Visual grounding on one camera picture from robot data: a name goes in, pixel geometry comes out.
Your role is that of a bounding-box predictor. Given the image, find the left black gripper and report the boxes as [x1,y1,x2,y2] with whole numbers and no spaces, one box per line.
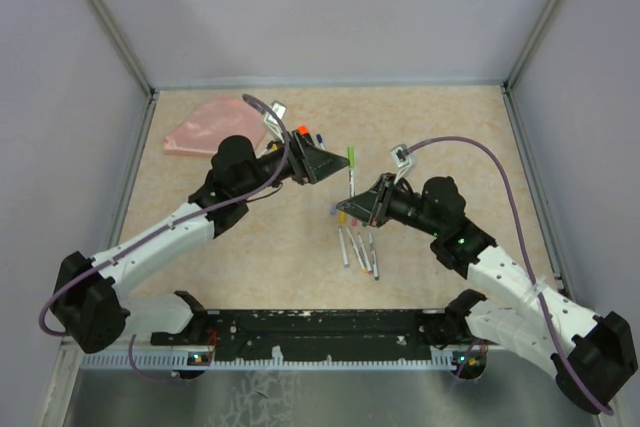
[237,130,350,199]

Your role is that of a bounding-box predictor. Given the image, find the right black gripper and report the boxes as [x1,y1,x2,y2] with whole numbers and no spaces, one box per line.
[338,172,442,237]

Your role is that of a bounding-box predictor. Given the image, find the yellow capped marker pen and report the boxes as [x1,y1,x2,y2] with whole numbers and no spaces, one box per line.
[347,227,369,274]

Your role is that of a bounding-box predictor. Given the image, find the light green capped marker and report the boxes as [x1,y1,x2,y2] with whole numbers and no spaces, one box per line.
[347,146,356,198]

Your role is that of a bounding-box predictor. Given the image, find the lavender marker pen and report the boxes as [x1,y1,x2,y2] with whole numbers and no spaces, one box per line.
[338,226,350,268]

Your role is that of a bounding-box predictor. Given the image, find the magenta capped marker pen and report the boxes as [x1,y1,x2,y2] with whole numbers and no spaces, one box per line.
[357,232,374,275]

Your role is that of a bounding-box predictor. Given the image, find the dark green capped marker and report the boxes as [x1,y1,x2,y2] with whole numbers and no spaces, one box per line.
[368,231,380,281]

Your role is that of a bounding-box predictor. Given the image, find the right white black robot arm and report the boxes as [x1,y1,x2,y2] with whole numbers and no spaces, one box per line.
[337,173,638,415]

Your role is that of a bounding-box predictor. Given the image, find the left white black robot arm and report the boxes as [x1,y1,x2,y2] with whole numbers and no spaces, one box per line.
[48,131,349,354]

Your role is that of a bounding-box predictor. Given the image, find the pink plastic bag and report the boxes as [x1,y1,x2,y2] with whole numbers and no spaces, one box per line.
[163,95,266,157]

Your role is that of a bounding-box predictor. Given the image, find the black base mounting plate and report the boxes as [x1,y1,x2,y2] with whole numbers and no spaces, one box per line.
[151,309,472,362]

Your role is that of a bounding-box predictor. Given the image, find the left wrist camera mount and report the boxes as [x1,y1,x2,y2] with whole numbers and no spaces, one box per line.
[263,101,287,142]

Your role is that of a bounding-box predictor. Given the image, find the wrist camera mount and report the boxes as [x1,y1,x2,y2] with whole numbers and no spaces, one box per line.
[390,144,416,184]
[263,101,287,142]

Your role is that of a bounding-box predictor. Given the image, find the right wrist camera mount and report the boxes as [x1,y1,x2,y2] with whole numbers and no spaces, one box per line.
[390,144,416,184]

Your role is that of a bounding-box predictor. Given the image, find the white slotted cable duct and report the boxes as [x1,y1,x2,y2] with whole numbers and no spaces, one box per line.
[79,349,481,371]

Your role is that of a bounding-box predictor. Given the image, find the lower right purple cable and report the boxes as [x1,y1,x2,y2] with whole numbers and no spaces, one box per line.
[460,334,496,381]

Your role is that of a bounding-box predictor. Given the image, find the aluminium frame rail left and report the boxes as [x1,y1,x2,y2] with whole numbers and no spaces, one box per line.
[85,0,155,98]

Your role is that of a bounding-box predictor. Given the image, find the aluminium frame rail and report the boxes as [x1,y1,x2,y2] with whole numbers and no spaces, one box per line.
[502,0,564,94]
[85,0,155,98]

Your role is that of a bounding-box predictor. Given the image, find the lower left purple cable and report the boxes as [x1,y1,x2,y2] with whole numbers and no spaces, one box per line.
[126,333,182,386]

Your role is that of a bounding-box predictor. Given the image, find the aluminium frame rail right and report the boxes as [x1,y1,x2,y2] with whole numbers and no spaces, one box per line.
[502,0,564,94]

